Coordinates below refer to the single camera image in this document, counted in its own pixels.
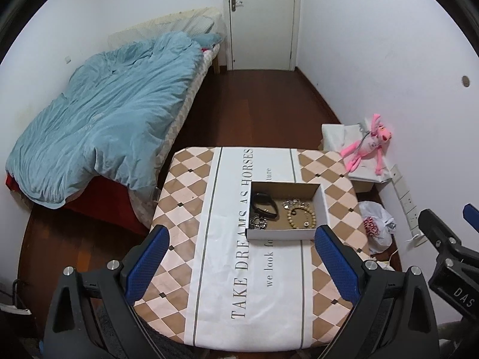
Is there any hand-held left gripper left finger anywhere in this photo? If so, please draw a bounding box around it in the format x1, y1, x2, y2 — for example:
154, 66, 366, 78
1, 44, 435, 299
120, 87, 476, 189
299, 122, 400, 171
43, 224, 171, 359

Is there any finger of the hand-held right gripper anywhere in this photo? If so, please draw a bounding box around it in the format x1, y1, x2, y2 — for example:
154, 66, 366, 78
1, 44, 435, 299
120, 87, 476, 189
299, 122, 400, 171
462, 204, 479, 232
417, 209, 479, 266

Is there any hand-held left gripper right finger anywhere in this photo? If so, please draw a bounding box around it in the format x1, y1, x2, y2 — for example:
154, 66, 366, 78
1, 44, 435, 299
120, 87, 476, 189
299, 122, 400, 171
314, 224, 439, 359

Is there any wooden bead bracelet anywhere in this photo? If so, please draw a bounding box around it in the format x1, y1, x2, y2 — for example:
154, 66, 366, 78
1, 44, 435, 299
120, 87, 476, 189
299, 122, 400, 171
287, 205, 317, 230

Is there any cardboard box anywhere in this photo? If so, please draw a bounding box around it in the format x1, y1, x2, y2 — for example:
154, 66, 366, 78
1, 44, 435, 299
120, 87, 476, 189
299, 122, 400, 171
245, 181, 330, 241

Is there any slim silver link bracelet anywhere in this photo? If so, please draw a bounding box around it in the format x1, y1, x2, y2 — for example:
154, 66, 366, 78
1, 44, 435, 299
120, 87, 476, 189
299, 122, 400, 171
281, 199, 311, 211

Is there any black smart band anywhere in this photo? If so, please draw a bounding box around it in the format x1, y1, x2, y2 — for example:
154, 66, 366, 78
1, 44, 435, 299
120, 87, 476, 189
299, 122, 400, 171
251, 192, 279, 219

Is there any person's right forearm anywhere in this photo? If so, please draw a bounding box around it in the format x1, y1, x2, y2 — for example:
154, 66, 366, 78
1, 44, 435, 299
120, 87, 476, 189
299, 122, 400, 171
436, 320, 479, 359

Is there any white power strip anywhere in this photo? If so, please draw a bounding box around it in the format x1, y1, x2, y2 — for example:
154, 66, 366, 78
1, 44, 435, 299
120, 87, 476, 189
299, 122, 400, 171
389, 165, 426, 247

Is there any white plastic bag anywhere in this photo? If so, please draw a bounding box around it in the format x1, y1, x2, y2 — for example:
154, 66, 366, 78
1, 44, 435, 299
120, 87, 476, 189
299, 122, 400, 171
358, 201, 396, 255

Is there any checkered printed tablecloth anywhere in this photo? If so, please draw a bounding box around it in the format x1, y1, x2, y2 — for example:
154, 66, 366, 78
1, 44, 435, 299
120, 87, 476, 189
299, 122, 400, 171
134, 147, 375, 351

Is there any pink plush toy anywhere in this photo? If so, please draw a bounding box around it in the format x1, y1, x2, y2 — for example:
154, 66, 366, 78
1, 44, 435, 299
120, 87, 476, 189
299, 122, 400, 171
340, 113, 390, 174

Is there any bed with patterned mattress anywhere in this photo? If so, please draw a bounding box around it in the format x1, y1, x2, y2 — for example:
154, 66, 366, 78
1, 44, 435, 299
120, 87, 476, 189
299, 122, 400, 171
4, 7, 226, 237

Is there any light blue duvet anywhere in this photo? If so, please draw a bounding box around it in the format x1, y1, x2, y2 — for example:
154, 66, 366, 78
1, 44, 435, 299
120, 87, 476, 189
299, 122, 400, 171
5, 32, 204, 210

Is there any teal pillow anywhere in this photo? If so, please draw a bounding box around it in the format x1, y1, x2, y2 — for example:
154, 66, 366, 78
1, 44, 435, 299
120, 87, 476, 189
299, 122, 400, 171
192, 33, 222, 48

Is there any white door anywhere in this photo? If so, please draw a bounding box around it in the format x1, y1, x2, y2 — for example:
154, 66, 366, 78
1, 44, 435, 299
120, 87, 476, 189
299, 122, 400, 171
222, 0, 302, 71

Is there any white charging cable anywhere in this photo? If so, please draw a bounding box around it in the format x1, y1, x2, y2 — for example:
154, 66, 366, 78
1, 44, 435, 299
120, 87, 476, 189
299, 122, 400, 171
387, 232, 422, 266

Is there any black cable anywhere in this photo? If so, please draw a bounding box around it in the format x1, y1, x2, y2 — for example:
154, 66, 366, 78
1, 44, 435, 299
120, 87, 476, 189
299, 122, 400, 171
0, 279, 32, 313

